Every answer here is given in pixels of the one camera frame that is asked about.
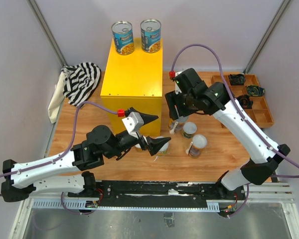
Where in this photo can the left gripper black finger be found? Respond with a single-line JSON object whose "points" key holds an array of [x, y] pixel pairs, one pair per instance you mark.
{"points": [[155, 144], [145, 117]]}

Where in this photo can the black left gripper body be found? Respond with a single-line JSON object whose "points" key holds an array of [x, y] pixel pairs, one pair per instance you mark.
{"points": [[124, 144]]}

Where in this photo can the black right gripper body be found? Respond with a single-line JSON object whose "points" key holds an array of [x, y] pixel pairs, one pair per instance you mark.
{"points": [[185, 104]]}

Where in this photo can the blue porridge can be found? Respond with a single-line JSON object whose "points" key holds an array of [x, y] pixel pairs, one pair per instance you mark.
{"points": [[176, 125]]}

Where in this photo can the purple-label can with spoon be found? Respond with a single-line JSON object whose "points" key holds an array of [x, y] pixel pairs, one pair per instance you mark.
{"points": [[198, 143]]}

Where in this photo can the blue Progresso soup can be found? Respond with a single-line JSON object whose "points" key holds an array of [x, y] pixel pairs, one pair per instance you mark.
{"points": [[150, 35], [123, 37]]}

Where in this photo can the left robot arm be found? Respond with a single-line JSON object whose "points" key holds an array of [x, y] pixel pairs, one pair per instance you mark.
{"points": [[69, 171]]}

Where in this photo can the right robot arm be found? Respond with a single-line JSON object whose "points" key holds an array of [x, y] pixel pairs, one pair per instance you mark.
{"points": [[265, 155]]}

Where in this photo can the yellow-green can clear lid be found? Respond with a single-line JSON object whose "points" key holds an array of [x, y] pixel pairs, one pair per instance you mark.
{"points": [[163, 150]]}

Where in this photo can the small yellow white-lid can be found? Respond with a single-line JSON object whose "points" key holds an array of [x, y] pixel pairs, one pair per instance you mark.
{"points": [[138, 148]]}

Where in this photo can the yellow wooden cabinet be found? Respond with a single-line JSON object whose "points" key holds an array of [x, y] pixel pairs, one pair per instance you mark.
{"points": [[133, 80]]}

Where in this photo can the black rolled sock top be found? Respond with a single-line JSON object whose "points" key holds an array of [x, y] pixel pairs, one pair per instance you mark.
{"points": [[237, 79]]}

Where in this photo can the black orange rolled sock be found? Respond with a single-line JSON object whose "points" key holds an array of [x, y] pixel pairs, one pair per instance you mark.
{"points": [[245, 101]]}

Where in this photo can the green patterned rolled sock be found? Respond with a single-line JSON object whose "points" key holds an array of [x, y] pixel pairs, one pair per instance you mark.
{"points": [[255, 91]]}

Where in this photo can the black white striped cloth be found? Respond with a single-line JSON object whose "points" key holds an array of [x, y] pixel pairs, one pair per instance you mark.
{"points": [[80, 82]]}

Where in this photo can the cream white cloth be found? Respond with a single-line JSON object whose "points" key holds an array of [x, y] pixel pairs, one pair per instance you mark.
{"points": [[57, 99]]}

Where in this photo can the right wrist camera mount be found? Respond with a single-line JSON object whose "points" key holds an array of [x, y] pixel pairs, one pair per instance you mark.
{"points": [[172, 75]]}

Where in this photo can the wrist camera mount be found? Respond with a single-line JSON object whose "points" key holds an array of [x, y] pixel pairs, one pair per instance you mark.
{"points": [[172, 75], [132, 120]]}

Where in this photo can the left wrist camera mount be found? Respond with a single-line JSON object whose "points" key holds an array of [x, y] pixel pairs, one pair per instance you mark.
{"points": [[132, 120]]}

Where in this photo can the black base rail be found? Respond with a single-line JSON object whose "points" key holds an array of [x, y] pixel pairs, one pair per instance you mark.
{"points": [[156, 194]]}

